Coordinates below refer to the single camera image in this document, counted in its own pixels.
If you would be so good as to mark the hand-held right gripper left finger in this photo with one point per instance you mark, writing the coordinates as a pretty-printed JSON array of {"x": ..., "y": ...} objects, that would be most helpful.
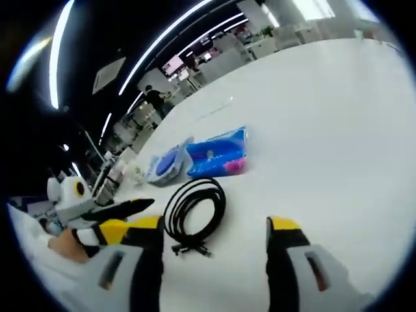
[{"x": 146, "y": 266}]

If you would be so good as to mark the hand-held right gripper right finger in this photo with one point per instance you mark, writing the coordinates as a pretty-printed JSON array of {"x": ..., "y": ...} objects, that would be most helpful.
[{"x": 282, "y": 260}]

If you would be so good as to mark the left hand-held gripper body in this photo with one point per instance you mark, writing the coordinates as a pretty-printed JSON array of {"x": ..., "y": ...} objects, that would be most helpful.
[{"x": 70, "y": 198}]

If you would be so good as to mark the wet wipes pack blue lid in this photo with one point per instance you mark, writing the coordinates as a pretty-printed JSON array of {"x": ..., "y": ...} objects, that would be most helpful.
[{"x": 165, "y": 167}]

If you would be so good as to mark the blue tissue packet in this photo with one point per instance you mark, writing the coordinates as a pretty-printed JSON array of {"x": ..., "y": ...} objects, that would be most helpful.
[{"x": 217, "y": 156}]

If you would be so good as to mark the person's left hand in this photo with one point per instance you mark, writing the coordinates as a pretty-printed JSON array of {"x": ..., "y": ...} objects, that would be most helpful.
[{"x": 70, "y": 247}]

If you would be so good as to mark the square ceiling panel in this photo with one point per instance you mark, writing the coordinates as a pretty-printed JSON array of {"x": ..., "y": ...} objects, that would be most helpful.
[{"x": 109, "y": 74}]

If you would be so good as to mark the white table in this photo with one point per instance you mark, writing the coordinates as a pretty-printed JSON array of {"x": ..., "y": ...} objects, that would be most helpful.
[{"x": 308, "y": 130}]

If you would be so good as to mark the long ceiling light strip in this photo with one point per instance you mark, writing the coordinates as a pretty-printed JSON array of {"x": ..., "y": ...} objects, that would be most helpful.
[
  {"x": 58, "y": 65},
  {"x": 156, "y": 42}
]

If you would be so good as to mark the short ceiling light strip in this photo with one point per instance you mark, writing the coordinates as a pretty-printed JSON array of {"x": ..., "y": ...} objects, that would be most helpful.
[{"x": 211, "y": 32}]

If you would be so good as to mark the potted green plant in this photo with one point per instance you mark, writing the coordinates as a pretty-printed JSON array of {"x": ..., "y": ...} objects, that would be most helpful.
[{"x": 267, "y": 32}]

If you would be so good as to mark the pink wall screen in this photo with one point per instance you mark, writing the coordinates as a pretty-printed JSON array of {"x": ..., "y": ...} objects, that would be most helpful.
[{"x": 173, "y": 65}]

